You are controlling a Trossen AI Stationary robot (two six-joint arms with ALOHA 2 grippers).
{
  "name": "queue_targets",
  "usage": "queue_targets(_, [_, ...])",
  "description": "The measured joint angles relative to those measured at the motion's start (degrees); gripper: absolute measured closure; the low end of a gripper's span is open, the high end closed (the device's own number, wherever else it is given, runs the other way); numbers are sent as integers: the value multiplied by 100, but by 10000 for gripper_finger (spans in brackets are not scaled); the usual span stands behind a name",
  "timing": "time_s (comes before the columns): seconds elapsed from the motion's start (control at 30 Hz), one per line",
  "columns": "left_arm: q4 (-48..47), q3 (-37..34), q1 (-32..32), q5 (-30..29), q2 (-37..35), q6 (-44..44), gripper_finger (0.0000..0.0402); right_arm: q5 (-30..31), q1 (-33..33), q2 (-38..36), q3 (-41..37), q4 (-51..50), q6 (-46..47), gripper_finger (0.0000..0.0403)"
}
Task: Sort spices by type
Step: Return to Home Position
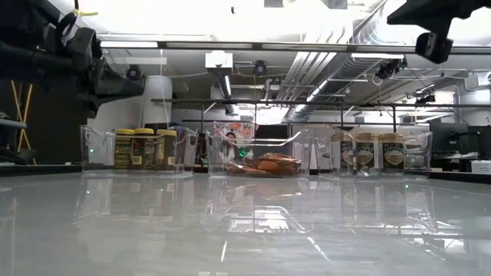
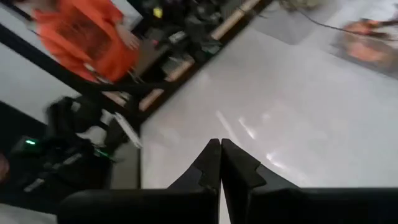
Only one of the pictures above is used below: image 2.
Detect person's hand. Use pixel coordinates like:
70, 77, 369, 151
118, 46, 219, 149
115, 24, 141, 51

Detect wooden table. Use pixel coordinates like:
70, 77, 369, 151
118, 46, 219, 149
102, 0, 262, 113

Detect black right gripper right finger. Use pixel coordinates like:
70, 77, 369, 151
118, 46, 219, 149
220, 138, 398, 224

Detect orange spice packet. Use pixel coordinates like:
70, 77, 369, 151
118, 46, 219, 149
330, 17, 398, 79

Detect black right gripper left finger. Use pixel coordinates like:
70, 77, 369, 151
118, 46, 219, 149
57, 138, 222, 224

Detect black metal rig frame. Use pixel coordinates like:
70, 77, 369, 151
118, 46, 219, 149
0, 22, 187, 125

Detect person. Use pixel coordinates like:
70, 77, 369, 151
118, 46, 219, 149
30, 0, 141, 84

